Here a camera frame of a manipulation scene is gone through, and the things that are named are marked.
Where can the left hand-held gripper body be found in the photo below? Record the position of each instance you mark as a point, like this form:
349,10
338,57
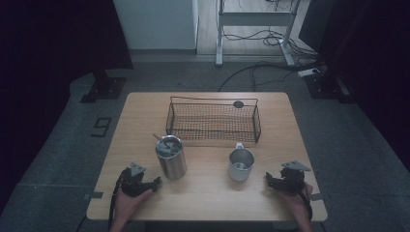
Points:
133,183

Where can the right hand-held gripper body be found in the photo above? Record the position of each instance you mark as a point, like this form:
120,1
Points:
293,179

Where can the steel tumbler with lid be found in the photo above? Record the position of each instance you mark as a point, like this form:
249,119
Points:
170,159

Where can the metal straw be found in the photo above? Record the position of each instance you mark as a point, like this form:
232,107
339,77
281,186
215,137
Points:
158,138

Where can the person's left hand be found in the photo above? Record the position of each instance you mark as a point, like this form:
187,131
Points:
127,204

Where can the person's right hand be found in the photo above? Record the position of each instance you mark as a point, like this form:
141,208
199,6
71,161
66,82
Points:
298,203

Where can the grey tape piece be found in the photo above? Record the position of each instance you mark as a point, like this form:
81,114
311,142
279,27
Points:
94,195
316,197

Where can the round black disc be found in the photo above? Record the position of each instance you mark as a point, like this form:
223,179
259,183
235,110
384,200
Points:
238,104

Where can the black stand base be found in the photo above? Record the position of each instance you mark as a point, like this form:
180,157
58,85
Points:
325,88
106,88

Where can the white power strip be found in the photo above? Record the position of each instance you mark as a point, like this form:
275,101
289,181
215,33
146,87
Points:
308,72

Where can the dark curtain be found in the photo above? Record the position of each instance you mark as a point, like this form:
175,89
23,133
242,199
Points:
370,64
48,64

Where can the white cabinet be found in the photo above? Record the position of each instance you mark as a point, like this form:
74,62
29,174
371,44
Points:
154,22

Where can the white desk frame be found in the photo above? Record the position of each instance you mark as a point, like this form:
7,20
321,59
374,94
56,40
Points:
254,18

